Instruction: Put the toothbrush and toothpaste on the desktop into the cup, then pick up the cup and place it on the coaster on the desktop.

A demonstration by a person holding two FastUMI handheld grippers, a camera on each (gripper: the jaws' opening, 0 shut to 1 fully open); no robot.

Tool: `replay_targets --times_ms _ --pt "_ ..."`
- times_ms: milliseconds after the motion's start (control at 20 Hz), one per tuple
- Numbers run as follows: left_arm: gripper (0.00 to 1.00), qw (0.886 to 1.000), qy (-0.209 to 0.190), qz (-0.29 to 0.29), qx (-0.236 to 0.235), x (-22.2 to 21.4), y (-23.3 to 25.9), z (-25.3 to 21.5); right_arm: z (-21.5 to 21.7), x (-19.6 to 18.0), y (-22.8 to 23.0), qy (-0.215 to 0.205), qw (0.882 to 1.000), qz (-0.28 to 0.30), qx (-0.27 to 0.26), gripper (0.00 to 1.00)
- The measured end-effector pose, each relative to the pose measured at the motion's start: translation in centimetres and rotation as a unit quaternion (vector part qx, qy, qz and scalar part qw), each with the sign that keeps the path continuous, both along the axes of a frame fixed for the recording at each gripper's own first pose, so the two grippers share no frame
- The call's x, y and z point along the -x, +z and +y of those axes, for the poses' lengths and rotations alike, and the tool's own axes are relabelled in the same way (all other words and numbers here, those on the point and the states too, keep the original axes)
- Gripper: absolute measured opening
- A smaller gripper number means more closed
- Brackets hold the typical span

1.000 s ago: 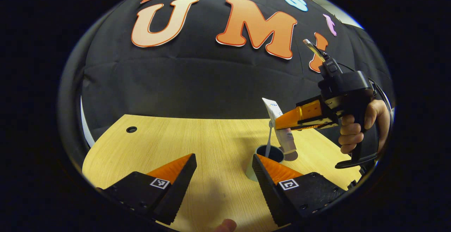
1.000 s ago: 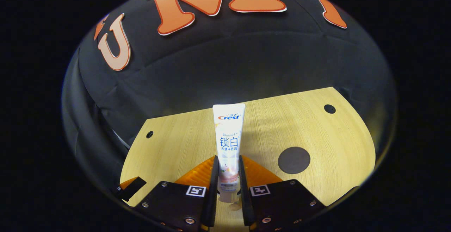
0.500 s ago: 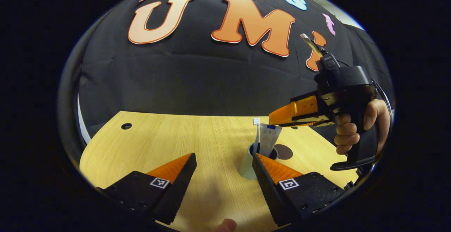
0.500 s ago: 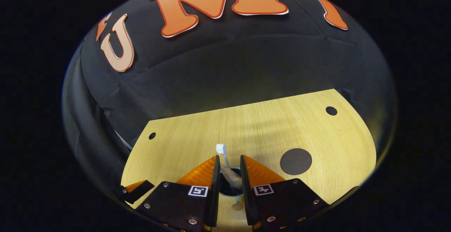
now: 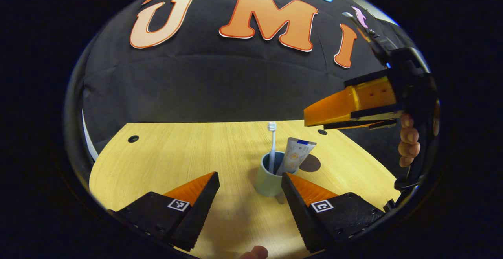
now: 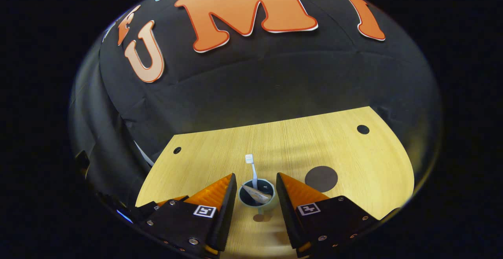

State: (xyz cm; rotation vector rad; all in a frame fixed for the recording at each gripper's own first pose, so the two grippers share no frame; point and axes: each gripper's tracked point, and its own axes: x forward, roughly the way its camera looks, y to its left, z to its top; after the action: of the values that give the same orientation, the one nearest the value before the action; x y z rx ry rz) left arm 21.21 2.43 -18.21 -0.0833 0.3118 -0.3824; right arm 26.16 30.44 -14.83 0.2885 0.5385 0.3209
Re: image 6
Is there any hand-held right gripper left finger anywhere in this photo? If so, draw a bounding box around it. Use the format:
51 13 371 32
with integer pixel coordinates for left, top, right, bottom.
141 173 238 259

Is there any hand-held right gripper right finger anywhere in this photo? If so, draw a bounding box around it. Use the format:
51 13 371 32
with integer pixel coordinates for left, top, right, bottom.
276 172 401 258

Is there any pale blue cup wooden handle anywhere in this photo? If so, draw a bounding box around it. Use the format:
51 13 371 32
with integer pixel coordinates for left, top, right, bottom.
238 178 277 223

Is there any white toothpaste tube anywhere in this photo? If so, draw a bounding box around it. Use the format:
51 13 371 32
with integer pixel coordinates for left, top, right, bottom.
242 184 272 204

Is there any dark round coaster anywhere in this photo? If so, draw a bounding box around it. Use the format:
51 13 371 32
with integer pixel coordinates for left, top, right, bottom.
305 166 338 193

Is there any white toothbrush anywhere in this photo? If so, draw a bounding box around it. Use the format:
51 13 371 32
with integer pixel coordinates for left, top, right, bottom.
245 154 259 191

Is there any light wooden desktop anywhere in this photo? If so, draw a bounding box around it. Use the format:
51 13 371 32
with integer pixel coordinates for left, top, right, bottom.
136 107 415 258

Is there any black backdrop cloth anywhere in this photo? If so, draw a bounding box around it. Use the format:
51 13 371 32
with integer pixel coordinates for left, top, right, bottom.
69 0 442 220

